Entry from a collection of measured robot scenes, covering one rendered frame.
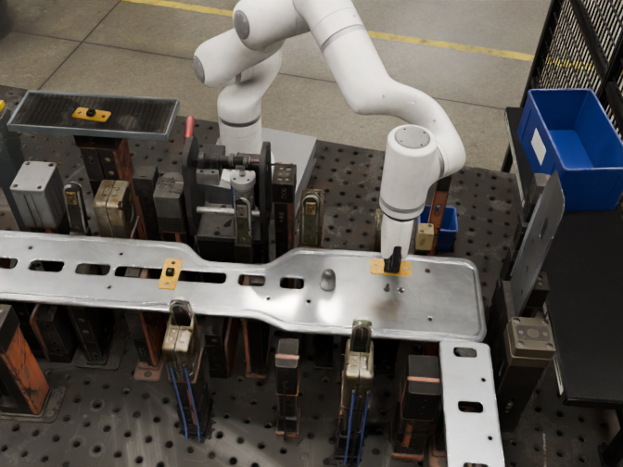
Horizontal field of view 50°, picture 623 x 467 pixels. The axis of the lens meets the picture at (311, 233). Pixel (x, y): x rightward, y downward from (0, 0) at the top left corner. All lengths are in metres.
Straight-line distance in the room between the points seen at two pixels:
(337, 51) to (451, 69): 2.80
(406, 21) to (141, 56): 1.62
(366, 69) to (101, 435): 0.99
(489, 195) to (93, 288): 1.23
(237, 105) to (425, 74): 2.21
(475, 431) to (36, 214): 1.04
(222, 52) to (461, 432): 1.02
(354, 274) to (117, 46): 2.98
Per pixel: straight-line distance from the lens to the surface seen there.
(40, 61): 4.20
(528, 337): 1.37
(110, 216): 1.57
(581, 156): 1.85
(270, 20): 1.39
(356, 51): 1.22
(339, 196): 2.07
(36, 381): 1.66
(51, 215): 1.63
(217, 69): 1.72
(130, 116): 1.65
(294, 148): 2.09
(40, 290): 1.53
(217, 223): 1.62
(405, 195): 1.19
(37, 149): 2.39
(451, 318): 1.43
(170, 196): 1.54
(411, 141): 1.15
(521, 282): 1.44
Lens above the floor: 2.12
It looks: 47 degrees down
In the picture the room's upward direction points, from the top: 2 degrees clockwise
